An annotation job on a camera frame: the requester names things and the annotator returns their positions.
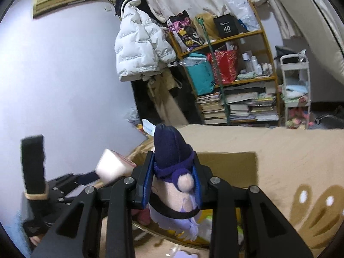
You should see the clear bag of toys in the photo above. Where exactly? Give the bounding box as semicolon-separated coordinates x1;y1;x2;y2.
125;107;151;140

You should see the wooden shelf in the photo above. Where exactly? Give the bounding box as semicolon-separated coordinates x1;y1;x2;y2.
168;0;281;127

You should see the purple doll with navy hat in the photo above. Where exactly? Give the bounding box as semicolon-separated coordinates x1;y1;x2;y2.
142;118;201;242

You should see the pink stuffed toy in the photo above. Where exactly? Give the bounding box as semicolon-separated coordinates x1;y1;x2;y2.
286;107;309;129

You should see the white trolley cart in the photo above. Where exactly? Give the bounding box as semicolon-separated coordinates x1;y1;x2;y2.
279;50;312;129

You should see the group of white cosmetic bottles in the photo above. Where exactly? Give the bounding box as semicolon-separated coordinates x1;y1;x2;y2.
240;50;273;77

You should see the teal bag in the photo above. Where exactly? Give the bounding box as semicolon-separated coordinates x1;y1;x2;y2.
184;53;215;96

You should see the pale purple soft toy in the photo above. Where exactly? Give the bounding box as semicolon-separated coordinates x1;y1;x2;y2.
172;250;199;258

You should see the cream folded mattress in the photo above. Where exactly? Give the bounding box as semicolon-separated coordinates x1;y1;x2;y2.
255;0;344;84

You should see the yellow wig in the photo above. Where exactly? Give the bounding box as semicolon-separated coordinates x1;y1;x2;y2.
195;13;222;41

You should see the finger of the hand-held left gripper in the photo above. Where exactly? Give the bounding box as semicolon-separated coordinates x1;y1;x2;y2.
64;172;101;194

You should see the beige coat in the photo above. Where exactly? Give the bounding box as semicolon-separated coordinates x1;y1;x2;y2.
147;72;189;127

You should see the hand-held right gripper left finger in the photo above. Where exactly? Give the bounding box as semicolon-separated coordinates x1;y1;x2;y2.
32;152;155;258

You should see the blue knit garment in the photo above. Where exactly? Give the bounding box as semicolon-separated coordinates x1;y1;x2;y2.
5;212;33;258

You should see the white plastic bag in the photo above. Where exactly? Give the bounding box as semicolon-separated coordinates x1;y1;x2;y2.
223;0;261;31

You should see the red bag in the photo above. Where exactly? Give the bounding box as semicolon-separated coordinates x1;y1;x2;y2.
206;49;239;85

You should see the black hat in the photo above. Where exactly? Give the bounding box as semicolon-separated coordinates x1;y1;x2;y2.
114;0;149;14

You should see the stack of books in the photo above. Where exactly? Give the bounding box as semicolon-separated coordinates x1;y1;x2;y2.
196;82;280;125

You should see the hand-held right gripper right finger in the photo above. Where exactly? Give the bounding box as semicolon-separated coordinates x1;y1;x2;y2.
192;152;313;258

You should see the pink bear plush toy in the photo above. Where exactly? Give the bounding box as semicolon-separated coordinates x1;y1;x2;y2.
132;208;151;226

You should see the cardboard box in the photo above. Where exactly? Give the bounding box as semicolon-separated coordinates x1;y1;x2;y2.
126;150;258;248

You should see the purple printed tote bag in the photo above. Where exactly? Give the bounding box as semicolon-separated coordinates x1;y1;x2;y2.
168;10;205;52

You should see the black box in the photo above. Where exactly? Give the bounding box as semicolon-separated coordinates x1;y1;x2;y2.
213;13;240;38

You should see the cream wall air conditioner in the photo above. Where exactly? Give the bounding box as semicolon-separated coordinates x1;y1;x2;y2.
32;0;94;19

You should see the black coat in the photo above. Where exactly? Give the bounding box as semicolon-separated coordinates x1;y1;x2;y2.
131;79;167;129

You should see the green pole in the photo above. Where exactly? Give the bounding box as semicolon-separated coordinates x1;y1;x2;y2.
196;16;231;125

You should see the light blue cloth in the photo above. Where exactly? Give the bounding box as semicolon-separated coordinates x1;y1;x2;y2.
285;83;308;98

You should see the white puffer jacket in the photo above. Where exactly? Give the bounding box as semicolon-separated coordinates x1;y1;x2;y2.
114;4;176;82

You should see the pink square plush toy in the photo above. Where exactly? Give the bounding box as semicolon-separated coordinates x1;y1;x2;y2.
95;148;137;186

